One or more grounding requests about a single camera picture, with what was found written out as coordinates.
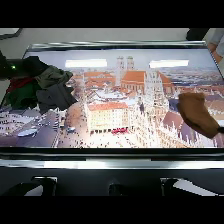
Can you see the brown garment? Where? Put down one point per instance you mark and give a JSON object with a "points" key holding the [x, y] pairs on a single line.
{"points": [[196, 113]]}

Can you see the grey garment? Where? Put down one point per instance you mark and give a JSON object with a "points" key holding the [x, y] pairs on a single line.
{"points": [[55, 91]]}

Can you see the dark green garment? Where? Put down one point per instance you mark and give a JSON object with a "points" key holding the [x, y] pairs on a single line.
{"points": [[21, 97]]}

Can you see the black garment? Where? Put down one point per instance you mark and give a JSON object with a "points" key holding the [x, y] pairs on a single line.
{"points": [[33, 65]]}

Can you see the red garment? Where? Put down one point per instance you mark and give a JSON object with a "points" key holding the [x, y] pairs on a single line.
{"points": [[18, 83]]}

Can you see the person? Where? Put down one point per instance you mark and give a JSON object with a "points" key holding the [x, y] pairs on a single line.
{"points": [[218, 50]]}

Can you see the silver frame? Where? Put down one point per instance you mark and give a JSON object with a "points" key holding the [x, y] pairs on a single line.
{"points": [[100, 164]]}

